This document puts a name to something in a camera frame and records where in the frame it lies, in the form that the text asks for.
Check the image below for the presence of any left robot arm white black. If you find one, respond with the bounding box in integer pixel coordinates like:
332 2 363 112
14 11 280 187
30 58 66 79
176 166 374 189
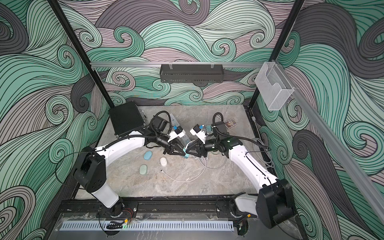
71 111 186 218

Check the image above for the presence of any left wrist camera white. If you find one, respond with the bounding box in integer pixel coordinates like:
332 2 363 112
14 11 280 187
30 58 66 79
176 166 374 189
168 126 186 142

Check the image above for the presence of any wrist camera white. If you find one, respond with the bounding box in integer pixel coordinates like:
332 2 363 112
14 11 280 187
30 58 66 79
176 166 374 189
190 125 207 144
168 126 186 142

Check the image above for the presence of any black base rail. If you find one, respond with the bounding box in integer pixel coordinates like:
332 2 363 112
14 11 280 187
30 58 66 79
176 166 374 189
56 196 298 219

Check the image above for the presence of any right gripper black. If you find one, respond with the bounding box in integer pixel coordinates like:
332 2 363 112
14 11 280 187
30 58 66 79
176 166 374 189
186 138 221 158

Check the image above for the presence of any small colourful card box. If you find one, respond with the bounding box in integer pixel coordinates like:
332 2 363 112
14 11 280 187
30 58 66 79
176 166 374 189
225 119 237 129

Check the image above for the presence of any black metal box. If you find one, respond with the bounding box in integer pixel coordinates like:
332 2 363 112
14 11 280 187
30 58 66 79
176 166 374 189
109 101 145 137

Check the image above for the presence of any clear mesh wall bin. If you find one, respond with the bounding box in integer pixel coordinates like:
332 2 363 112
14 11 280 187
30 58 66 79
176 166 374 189
255 62 294 111

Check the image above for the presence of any green earbud case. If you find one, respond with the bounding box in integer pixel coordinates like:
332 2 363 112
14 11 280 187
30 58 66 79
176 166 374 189
139 165 148 175

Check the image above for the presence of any white usb cable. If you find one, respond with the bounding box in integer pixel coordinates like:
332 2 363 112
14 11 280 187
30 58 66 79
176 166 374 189
160 140 208 183

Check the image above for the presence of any white earbud case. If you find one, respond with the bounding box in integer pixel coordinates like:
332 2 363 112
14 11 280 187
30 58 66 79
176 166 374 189
160 157 168 167

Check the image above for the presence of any black wall shelf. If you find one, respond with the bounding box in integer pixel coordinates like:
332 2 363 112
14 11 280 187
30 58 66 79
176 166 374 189
160 64 225 85

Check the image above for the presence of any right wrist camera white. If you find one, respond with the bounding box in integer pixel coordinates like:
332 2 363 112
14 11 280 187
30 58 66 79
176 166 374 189
190 125 207 144

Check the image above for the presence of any white slotted cable duct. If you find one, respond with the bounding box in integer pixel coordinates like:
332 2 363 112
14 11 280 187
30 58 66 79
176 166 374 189
59 221 234 232

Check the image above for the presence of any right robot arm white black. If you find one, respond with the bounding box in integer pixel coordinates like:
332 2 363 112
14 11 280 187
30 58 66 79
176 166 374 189
185 112 295 229

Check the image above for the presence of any white power strip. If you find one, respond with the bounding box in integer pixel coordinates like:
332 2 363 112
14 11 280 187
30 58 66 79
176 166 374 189
170 115 193 145

